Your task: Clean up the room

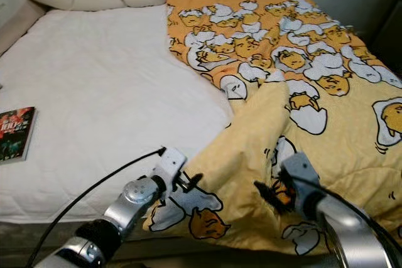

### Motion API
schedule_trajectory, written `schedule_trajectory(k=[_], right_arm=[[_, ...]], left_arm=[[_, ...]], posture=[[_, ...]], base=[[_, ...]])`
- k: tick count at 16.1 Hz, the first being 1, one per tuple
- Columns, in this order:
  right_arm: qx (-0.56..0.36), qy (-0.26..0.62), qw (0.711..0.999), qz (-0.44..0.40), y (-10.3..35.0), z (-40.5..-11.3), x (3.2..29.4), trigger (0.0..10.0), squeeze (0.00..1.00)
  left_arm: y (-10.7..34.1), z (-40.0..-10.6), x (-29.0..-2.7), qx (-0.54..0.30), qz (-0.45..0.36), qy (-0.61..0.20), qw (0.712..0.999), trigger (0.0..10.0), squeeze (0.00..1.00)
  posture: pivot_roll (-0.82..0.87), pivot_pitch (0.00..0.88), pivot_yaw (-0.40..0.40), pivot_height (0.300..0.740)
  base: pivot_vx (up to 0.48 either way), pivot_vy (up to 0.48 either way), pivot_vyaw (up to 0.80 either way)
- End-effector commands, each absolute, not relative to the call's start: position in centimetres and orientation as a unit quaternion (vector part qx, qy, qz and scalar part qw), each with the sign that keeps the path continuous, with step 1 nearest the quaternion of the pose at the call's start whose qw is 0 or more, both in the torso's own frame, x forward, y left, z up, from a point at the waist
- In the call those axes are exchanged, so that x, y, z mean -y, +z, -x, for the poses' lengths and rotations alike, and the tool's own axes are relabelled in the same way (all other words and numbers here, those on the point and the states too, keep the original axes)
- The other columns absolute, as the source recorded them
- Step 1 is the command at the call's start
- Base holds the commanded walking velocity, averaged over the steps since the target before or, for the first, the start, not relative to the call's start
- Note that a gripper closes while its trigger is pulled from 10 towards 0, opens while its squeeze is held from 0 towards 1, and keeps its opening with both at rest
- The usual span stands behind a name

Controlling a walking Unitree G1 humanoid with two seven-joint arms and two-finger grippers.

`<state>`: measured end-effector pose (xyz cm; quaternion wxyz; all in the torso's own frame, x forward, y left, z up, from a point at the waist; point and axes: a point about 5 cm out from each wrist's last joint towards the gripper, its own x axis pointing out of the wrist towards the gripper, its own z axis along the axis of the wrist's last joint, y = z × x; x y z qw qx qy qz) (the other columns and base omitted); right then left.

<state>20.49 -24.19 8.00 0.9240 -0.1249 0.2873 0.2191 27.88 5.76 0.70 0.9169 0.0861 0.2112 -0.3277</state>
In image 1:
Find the dark book with red print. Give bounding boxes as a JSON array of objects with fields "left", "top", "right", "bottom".
[{"left": 0, "top": 106, "right": 36, "bottom": 164}]

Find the yellow egg-print blanket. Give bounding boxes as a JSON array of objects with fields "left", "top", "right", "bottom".
[{"left": 143, "top": 0, "right": 402, "bottom": 256}]

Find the white quilted mattress cover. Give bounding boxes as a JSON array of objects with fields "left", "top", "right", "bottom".
[{"left": 0, "top": 4, "right": 236, "bottom": 225}]

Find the beige printed cushion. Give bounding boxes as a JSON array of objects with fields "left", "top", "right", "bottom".
[{"left": 0, "top": 0, "right": 38, "bottom": 55}]

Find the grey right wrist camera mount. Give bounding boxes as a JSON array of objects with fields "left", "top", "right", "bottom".
[{"left": 280, "top": 152, "right": 321, "bottom": 215}]

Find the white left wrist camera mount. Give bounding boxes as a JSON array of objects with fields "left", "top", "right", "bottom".
[{"left": 154, "top": 147, "right": 188, "bottom": 184}]

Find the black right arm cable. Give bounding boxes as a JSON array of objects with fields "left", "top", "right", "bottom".
[{"left": 289, "top": 173, "right": 402, "bottom": 237}]

